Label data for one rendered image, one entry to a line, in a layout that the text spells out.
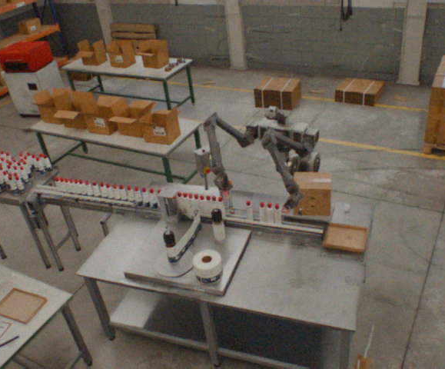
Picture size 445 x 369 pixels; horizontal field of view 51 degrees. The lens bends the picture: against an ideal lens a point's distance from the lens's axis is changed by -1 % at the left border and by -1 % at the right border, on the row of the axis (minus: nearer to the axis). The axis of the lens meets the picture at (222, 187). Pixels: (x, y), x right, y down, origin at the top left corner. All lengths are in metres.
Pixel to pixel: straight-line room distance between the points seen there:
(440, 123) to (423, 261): 2.11
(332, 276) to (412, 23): 5.59
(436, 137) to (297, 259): 3.37
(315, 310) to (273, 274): 0.43
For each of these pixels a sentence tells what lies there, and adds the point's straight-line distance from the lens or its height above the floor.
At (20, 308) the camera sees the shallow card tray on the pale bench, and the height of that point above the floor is 0.80.
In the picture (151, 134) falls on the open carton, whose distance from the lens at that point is 5.42.
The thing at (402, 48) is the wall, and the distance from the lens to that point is 8.41.
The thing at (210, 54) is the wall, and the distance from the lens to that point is 9.90.
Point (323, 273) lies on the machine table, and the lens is 3.48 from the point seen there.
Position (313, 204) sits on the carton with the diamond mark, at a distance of 3.87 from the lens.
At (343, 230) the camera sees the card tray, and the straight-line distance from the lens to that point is 3.83.
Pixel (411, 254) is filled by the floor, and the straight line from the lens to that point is 4.96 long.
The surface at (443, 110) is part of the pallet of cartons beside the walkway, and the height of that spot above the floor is 0.61.
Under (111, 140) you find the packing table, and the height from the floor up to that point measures 0.78.
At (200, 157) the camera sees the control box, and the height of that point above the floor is 1.46.
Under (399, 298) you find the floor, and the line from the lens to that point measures 4.52.
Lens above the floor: 3.28
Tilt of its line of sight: 34 degrees down
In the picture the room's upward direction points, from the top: 8 degrees counter-clockwise
